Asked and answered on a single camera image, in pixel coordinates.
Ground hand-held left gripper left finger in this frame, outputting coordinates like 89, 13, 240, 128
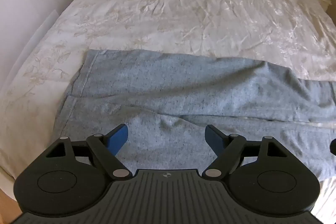
45, 123, 130, 179

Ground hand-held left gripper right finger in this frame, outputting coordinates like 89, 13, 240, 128
202, 124, 292, 179

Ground grey pants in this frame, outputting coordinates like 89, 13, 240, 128
52, 49, 336, 180

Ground cream floral duvet bed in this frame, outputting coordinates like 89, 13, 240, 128
0, 0, 336, 217

